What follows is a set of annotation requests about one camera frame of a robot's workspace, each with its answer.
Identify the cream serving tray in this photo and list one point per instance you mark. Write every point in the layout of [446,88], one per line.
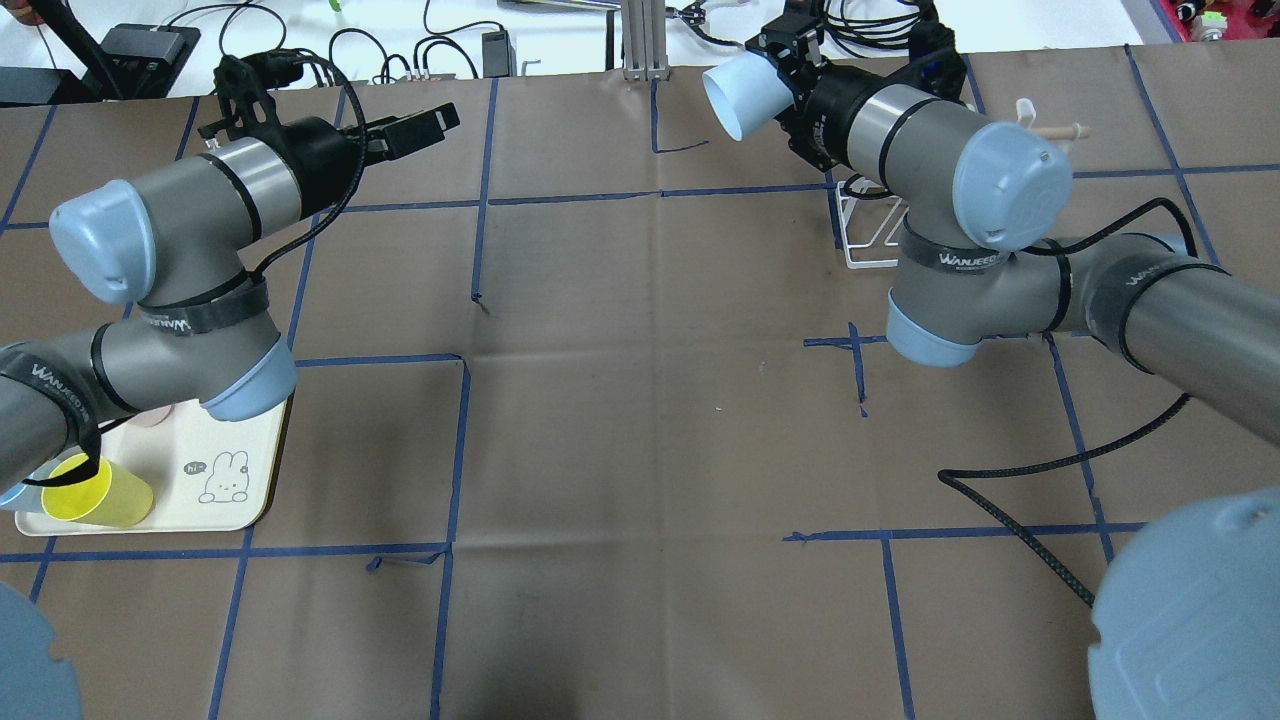
[206,474]

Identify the yellow plastic cup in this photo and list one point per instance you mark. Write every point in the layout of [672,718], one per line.
[113,497]

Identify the light blue plastic cup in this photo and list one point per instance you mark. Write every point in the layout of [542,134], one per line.
[746,93]

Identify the aluminium frame post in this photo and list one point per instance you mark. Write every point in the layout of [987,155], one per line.
[644,40]

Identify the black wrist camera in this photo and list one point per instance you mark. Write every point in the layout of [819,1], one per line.
[930,50]

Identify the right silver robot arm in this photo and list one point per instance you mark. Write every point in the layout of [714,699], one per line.
[977,258]

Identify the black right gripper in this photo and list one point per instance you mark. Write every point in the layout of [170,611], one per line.
[826,112]

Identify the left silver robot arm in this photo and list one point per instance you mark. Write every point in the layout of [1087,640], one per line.
[169,244]

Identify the black power adapter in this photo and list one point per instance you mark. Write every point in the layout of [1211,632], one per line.
[498,54]

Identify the white wire cup rack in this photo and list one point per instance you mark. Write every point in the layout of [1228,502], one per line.
[870,221]

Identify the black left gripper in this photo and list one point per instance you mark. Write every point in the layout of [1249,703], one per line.
[312,156]

